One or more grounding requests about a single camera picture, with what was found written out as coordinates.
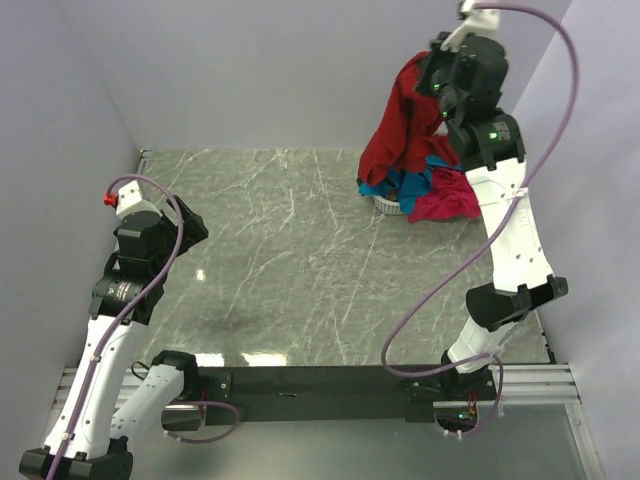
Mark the blue t-shirt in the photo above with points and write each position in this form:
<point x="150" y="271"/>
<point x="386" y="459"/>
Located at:
<point x="405" y="187"/>

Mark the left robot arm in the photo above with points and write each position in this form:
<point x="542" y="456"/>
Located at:
<point x="93" y="437"/>

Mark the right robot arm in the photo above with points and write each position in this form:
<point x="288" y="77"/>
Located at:
<point x="494" y="164"/>

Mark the white laundry basket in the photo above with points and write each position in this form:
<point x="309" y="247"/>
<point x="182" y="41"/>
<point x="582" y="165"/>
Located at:
<point x="387" y="207"/>

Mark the pink t-shirt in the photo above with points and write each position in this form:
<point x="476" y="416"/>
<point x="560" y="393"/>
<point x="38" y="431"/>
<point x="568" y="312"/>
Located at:
<point x="450" y="197"/>

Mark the red t-shirt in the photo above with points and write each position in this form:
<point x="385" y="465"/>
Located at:
<point x="408" y="131"/>

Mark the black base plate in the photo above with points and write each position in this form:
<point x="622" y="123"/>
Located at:
<point x="317" y="393"/>

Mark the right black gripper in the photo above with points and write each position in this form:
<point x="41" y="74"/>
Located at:
<point x="434" y="56"/>

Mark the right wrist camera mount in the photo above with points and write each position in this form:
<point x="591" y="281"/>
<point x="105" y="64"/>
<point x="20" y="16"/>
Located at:
<point x="474" y="21"/>

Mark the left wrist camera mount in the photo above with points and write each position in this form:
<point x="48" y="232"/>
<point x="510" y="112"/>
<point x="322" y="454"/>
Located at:
<point x="129" y="200"/>

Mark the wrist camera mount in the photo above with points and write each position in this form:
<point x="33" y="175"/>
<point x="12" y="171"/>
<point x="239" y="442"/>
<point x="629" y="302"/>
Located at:
<point x="129" y="200"/>
<point x="474" y="21"/>

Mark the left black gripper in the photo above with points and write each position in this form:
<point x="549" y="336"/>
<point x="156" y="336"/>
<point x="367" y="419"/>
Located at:
<point x="193" y="230"/>

